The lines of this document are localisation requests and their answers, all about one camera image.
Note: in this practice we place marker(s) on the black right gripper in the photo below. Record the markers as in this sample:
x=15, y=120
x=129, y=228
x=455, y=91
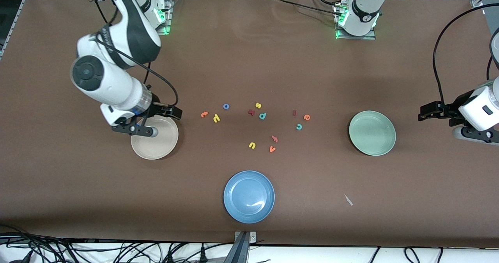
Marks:
x=159, y=107

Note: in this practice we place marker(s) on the green plate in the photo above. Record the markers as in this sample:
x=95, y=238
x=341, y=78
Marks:
x=372, y=133

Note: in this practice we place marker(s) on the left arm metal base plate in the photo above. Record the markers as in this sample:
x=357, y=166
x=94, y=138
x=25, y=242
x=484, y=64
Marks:
x=355, y=37

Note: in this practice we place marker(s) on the blue plate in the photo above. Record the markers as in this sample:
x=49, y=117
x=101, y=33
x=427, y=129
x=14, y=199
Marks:
x=249, y=197

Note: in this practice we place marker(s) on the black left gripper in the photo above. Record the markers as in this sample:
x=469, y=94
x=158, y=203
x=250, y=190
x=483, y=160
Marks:
x=451, y=109

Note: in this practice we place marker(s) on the yellow letter h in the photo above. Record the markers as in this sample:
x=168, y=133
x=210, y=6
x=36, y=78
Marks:
x=216, y=118

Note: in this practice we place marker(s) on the beige brown plate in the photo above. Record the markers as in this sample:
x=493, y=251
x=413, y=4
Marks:
x=156, y=148

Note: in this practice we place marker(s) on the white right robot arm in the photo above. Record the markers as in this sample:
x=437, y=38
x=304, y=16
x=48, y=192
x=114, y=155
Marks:
x=109, y=83

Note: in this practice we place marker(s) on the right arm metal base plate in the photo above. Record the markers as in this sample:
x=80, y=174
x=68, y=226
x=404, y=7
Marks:
x=167, y=19

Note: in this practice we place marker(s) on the brown table cover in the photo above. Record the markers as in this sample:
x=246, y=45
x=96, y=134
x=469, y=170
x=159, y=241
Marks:
x=78, y=177

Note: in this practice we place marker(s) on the small white paper scrap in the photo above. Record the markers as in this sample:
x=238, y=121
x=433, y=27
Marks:
x=348, y=199

